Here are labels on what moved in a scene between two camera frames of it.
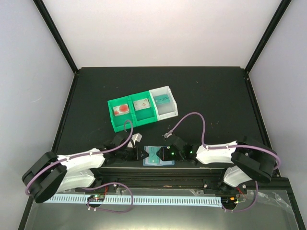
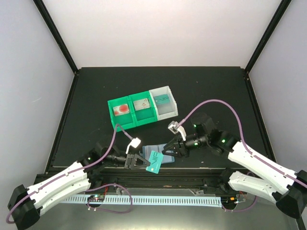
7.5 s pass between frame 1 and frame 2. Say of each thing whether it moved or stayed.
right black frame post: stayed
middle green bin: stayed
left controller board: stayed
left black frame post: stayed
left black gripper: moved
